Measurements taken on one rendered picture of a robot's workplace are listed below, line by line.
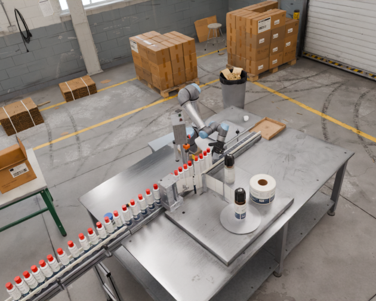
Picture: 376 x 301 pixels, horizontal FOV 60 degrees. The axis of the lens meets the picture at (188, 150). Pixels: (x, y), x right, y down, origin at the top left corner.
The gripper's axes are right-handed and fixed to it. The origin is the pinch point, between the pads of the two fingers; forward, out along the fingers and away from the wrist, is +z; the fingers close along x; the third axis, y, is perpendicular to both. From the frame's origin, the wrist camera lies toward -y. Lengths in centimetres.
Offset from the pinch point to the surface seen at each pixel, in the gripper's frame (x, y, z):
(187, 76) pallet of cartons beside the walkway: 219, -272, -46
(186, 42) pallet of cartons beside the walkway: 193, -271, -105
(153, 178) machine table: -35, -32, 32
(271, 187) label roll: -8, 67, -6
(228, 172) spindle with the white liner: -15.1, 30.7, -2.7
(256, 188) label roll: -14, 59, -2
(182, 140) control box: -45.7, -0.4, -18.2
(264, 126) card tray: 79, -5, -34
